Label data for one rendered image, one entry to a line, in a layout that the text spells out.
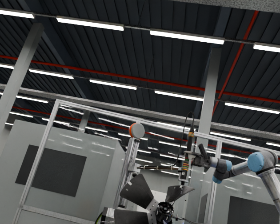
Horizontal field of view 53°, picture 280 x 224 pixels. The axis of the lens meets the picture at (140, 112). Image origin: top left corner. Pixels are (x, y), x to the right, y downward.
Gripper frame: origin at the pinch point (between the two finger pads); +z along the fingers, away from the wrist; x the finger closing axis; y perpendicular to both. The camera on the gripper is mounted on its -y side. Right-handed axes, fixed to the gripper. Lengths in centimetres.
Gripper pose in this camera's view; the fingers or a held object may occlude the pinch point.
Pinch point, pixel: (183, 152)
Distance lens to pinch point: 212.3
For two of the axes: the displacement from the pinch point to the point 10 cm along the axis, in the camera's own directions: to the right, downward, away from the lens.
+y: -2.2, 9.2, -3.3
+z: -9.7, -2.3, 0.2
